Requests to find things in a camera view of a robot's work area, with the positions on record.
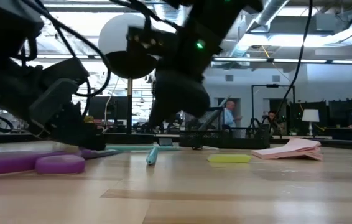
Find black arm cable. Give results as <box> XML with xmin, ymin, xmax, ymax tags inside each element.
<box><xmin>20</xmin><ymin>0</ymin><xmax>112</xmax><ymax>119</ymax></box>
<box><xmin>272</xmin><ymin>0</ymin><xmax>314</xmax><ymax>128</ymax></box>

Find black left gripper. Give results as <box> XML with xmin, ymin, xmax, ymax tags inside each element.
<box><xmin>28</xmin><ymin>79</ymin><xmax>107</xmax><ymax>151</ymax></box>

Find black mesh desk organizer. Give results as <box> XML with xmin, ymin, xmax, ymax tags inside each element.
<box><xmin>178</xmin><ymin>107</ymin><xmax>270</xmax><ymax>149</ymax></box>

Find seated person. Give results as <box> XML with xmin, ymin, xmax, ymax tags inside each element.
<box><xmin>265</xmin><ymin>110</ymin><xmax>281</xmax><ymax>131</ymax></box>

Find black aluminium rig frame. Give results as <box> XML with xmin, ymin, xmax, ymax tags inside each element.
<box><xmin>0</xmin><ymin>132</ymin><xmax>352</xmax><ymax>152</ymax></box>

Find pink sticky note pad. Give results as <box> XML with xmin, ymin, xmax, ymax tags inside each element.
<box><xmin>250</xmin><ymin>138</ymin><xmax>324</xmax><ymax>162</ymax></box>

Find teal pen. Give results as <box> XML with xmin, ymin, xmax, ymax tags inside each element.
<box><xmin>146</xmin><ymin>146</ymin><xmax>160</xmax><ymax>166</ymax></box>

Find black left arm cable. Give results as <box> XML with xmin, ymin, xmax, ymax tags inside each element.
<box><xmin>20</xmin><ymin>0</ymin><xmax>112</xmax><ymax>119</ymax></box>

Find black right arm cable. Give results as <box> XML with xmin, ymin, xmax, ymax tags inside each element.
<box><xmin>272</xmin><ymin>0</ymin><xmax>314</xmax><ymax>128</ymax></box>

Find dark blue storage cabinet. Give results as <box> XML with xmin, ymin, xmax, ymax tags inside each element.
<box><xmin>328</xmin><ymin>98</ymin><xmax>352</xmax><ymax>129</ymax></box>

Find small yellow sticky notes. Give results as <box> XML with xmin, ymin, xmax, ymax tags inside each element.
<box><xmin>206</xmin><ymin>154</ymin><xmax>253</xmax><ymax>164</ymax></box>

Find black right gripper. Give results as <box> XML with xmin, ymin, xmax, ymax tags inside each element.
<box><xmin>149</xmin><ymin>70</ymin><xmax>211</xmax><ymax>127</ymax></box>

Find standing person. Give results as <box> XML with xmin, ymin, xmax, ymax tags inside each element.
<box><xmin>223</xmin><ymin>100</ymin><xmax>243</xmax><ymax>129</ymax></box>

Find small white shade lamp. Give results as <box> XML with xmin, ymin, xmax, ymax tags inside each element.
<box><xmin>301</xmin><ymin>108</ymin><xmax>320</xmax><ymax>137</ymax></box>

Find black background rig frame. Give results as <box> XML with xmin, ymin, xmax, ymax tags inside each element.
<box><xmin>251</xmin><ymin>83</ymin><xmax>296</xmax><ymax>128</ymax></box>

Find purple handled scissors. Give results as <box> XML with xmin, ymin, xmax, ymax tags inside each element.
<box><xmin>0</xmin><ymin>148</ymin><xmax>121</xmax><ymax>177</ymax></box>

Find black background screen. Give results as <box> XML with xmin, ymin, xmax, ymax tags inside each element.
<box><xmin>289</xmin><ymin>101</ymin><xmax>328</xmax><ymax>130</ymax></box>

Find black background monitor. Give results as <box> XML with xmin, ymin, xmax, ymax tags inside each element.
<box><xmin>88</xmin><ymin>96</ymin><xmax>129</xmax><ymax>121</ymax></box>

